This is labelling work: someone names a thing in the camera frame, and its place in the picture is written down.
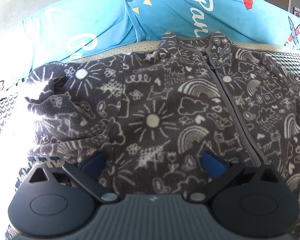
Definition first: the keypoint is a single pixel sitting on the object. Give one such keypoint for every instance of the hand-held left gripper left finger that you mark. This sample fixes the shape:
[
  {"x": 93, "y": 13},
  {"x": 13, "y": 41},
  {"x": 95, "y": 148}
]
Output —
[{"x": 95, "y": 162}]

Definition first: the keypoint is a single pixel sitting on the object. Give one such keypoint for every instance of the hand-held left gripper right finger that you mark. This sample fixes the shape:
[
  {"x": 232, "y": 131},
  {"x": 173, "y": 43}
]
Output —
[{"x": 212, "y": 166}]

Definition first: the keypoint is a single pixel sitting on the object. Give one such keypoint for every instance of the grey doodle-print fleece jacket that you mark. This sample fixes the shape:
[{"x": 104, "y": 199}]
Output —
[{"x": 165, "y": 105}]

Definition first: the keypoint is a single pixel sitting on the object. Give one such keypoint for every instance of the blue printed sofa cushion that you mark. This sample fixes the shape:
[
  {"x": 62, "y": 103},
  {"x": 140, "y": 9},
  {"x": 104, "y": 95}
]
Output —
[{"x": 102, "y": 17}]

